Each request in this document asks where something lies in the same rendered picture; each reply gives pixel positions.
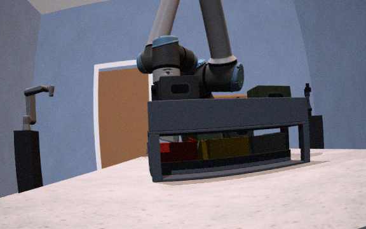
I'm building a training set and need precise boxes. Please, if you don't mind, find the red bin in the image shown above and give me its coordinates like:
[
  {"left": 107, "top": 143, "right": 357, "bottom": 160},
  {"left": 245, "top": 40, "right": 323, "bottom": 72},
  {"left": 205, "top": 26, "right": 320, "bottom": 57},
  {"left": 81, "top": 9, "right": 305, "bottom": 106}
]
[{"left": 160, "top": 138, "right": 198, "bottom": 162}]

